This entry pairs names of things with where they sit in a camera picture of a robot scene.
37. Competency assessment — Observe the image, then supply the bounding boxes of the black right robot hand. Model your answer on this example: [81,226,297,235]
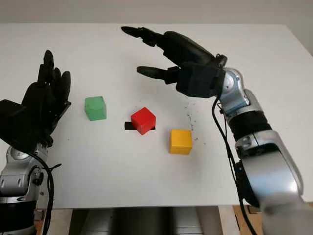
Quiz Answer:
[121,26,227,85]

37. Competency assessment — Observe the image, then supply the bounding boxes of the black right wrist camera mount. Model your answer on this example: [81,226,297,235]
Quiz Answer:
[175,62,226,99]

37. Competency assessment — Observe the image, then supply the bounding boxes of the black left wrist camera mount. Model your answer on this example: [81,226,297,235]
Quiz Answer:
[0,99,28,150]

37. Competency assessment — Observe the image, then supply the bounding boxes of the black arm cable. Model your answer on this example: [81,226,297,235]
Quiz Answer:
[212,96,258,235]
[26,151,62,235]

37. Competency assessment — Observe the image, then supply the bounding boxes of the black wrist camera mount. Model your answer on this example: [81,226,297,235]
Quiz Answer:
[175,62,226,99]
[0,99,28,150]

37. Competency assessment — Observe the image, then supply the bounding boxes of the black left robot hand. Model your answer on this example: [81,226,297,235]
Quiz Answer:
[21,49,72,148]

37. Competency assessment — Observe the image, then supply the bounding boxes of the grey robot torso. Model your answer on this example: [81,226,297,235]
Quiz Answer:
[69,207,204,235]

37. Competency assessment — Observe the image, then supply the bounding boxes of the black tape strip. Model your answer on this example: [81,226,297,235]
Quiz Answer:
[124,121,157,132]

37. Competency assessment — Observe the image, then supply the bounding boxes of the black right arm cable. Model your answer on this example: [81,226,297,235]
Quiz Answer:
[212,96,258,235]

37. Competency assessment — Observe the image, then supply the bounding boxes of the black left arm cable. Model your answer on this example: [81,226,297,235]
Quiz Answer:
[26,151,62,235]

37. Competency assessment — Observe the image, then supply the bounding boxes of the red cube block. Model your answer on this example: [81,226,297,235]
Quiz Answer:
[131,107,157,136]

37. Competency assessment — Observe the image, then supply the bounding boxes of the green cube block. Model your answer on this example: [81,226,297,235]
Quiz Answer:
[84,95,108,122]

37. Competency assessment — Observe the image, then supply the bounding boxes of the yellow cube block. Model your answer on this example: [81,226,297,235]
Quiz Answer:
[169,129,193,155]

